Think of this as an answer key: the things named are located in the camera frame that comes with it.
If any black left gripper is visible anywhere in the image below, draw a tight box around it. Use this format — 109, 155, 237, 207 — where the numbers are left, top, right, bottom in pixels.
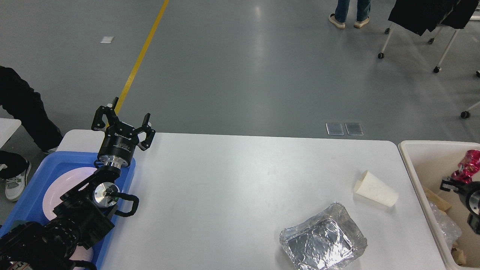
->
91, 97, 156, 167

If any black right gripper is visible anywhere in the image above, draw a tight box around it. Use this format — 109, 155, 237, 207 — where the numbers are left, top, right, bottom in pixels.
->
439, 176, 480, 216

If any brown paper bag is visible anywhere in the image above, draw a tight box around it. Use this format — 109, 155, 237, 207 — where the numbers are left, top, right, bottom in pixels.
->
422, 187, 467, 266

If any crushed red soda can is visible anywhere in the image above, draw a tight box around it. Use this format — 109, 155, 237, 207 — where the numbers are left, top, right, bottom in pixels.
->
450, 149, 480, 184

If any clear plastic wrap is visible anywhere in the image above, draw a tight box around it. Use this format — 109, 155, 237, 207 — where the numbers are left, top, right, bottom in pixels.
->
429, 201, 462, 251

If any pink plate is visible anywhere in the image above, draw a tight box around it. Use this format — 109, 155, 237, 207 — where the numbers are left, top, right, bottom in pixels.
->
42, 167, 96, 221

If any white paper cup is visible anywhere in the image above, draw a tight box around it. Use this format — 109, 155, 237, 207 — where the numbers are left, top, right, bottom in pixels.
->
354, 170, 399, 207

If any aluminium foil tray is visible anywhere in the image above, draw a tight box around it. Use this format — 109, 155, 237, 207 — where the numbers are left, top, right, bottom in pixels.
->
279, 202, 368, 270

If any pink mug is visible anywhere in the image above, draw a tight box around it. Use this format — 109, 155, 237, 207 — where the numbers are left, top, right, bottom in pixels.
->
70, 246, 94, 262

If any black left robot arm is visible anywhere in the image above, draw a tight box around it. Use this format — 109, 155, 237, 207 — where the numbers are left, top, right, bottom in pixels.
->
1, 97, 156, 270

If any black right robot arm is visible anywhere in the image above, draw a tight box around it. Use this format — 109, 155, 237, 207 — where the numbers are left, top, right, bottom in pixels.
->
439, 177, 480, 235

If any beige plastic bin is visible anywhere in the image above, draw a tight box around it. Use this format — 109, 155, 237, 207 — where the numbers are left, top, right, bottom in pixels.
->
398, 140, 480, 270

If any white caster leg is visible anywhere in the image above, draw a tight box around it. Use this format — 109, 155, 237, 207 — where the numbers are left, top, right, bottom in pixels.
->
460, 101, 480, 119

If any right clear floor plate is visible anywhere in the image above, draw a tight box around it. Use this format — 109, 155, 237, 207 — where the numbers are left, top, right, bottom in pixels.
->
345, 123, 365, 136

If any clear floor plate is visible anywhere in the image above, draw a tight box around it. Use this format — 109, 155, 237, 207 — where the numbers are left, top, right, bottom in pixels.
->
325, 122, 344, 136
345, 123, 365, 136

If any white side table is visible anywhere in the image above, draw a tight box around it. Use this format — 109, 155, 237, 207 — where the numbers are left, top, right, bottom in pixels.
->
0, 118, 22, 148

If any blue plastic tray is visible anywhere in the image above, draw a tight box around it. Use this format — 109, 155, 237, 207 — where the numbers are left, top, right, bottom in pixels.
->
0, 151, 137, 270

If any left clear floor plate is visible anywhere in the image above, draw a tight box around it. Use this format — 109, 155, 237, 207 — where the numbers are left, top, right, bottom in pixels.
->
325, 122, 344, 136

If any rack with black clothes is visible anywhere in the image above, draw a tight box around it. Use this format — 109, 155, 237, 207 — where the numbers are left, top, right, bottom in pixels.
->
378, 0, 479, 74

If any person in blue jeans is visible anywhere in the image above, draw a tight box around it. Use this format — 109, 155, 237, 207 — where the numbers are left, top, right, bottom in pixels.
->
328, 0, 372, 30

